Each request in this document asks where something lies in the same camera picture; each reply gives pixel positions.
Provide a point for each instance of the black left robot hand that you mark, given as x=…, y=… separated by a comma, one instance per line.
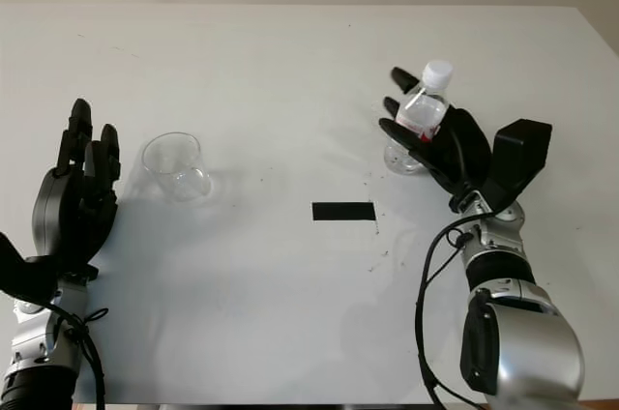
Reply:
x=53, y=207

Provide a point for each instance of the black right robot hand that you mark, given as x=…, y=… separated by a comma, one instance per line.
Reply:
x=476, y=149

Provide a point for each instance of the clear plastic water bottle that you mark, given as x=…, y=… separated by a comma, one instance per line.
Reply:
x=425, y=108

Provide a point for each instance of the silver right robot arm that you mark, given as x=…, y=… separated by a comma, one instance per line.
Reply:
x=532, y=332

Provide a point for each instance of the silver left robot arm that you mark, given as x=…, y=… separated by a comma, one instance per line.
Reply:
x=43, y=342

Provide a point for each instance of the clear glass cup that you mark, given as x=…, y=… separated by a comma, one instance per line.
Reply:
x=174, y=173

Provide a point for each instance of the black tape marker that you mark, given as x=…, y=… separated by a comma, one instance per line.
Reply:
x=343, y=212

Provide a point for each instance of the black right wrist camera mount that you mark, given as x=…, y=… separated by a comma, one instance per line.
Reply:
x=520, y=154

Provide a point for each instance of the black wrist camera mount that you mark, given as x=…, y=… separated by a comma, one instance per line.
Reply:
x=520, y=154
x=19, y=270

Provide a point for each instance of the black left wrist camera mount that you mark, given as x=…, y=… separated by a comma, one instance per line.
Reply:
x=19, y=270

